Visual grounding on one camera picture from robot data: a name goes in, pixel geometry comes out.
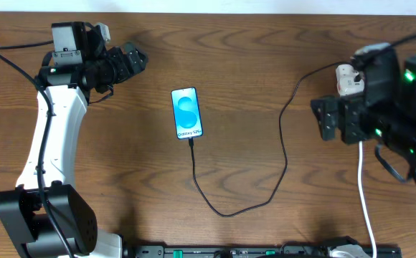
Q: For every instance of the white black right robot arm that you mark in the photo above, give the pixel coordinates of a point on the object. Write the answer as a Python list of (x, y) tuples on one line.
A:
[(376, 100)]

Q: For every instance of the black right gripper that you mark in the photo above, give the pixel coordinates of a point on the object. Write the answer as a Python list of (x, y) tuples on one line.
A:
[(346, 120)]

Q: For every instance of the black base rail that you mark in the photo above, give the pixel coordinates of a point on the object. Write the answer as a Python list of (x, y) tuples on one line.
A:
[(337, 247)]

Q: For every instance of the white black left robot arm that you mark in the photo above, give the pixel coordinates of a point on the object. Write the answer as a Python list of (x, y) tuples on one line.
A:
[(44, 215)]

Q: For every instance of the blue Galaxy smartphone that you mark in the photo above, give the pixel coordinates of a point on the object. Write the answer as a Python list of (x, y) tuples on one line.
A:
[(188, 121)]

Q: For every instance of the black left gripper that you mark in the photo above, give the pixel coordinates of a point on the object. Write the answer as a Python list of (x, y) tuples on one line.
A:
[(123, 64)]

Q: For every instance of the white power strip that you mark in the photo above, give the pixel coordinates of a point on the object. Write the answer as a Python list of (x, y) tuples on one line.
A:
[(349, 81)]

